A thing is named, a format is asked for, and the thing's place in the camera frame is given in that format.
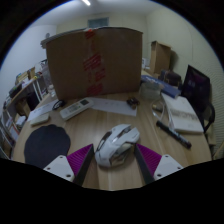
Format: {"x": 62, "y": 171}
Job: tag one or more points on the flat white rectangular device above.
{"x": 39, "y": 119}

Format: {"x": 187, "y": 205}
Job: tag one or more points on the white remote control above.
{"x": 76, "y": 108}

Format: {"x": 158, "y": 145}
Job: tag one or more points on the clear plastic container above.
{"x": 150, "y": 90}

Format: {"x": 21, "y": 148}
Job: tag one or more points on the black chair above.
{"x": 210, "y": 116}

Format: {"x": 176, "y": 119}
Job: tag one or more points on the small brown cardboard box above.
{"x": 160, "y": 56}

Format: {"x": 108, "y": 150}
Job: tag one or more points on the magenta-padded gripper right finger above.
{"x": 166, "y": 165}

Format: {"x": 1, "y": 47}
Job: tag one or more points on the white notebook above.
{"x": 183, "y": 115}

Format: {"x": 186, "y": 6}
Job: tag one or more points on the dark grey mouse pad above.
{"x": 46, "y": 145}

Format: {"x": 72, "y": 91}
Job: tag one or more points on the white and black computer mouse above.
{"x": 116, "y": 145}

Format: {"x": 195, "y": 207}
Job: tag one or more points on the small wall window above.
{"x": 98, "y": 22}

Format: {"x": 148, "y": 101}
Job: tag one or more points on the large brown cardboard box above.
{"x": 70, "y": 63}

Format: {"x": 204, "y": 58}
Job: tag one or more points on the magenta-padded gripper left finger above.
{"x": 63, "y": 166}

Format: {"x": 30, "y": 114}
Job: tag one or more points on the tall clear plastic jar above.
{"x": 47, "y": 78}

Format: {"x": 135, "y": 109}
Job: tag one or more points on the dark monitor screen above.
{"x": 196, "y": 86}

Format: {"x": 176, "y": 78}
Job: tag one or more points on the cluttered shelf unit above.
{"x": 20, "y": 96}

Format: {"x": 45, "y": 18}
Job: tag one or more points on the small dark clip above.
{"x": 133, "y": 102}

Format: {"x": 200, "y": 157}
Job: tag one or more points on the ceiling light tube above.
{"x": 86, "y": 2}

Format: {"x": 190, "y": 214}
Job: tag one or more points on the black marker pen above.
{"x": 173, "y": 134}

